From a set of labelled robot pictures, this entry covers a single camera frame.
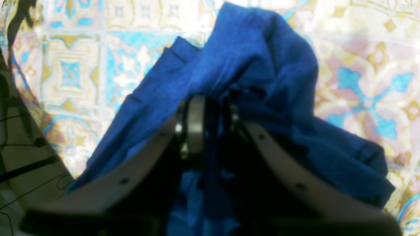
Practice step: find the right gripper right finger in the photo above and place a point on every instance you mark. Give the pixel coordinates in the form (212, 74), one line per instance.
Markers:
(311, 190)

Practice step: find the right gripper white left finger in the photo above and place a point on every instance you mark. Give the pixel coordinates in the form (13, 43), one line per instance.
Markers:
(136, 195)

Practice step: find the blue long-sleeve shirt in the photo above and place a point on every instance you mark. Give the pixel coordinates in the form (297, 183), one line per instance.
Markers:
(257, 61)

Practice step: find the patterned tile tablecloth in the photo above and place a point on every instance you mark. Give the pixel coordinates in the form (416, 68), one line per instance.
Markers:
(75, 61)

